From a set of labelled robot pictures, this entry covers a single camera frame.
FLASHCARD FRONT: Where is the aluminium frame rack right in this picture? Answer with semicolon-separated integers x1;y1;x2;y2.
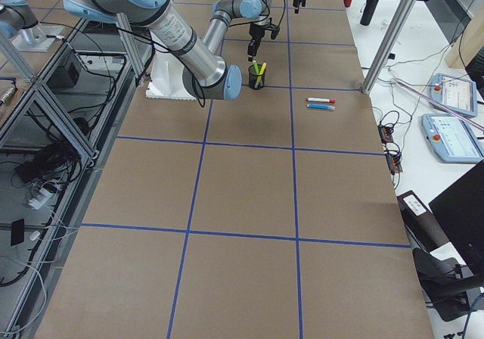
1;14;152;338

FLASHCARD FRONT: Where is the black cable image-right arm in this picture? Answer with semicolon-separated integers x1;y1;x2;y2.
188;0;288;109

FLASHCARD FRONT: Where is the blue marker pen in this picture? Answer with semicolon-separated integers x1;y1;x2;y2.
306;103;336;111

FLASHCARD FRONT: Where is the teach pendant tablet far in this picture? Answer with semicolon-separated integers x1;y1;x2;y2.
429;73;478;117

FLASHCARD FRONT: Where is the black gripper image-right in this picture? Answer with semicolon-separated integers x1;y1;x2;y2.
247;17;280;61

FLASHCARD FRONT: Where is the black monitor lower right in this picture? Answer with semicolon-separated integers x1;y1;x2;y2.
430;162;483;274

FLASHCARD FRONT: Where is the grey robot arm image-right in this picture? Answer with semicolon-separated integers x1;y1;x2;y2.
63;0;272;101

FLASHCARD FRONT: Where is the black mesh pen cup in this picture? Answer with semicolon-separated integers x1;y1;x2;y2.
248;63;267;90

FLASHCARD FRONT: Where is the yellow marker pen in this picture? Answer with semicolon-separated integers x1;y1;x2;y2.
257;62;267;89

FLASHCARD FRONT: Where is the metal rod white stand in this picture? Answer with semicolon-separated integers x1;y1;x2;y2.
391;78;484;132

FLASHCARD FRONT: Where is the teach pendant tablet near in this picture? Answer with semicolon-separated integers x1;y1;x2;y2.
420;114;483;163

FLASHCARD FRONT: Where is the red capped white marker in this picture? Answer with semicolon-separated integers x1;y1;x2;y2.
306;97;337;104

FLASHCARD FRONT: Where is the teach pendant tablet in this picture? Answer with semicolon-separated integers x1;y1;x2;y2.
429;73;478;117
420;114;483;163

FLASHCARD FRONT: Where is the green marker pen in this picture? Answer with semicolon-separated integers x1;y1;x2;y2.
253;61;260;88

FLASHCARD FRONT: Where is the black insulated bottle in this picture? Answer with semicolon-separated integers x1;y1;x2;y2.
360;0;379;26

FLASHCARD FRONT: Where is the second grey robot base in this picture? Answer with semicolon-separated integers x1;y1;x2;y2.
1;0;64;52

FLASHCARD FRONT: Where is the aluminium frame post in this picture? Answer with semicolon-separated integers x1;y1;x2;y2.
360;0;417;95

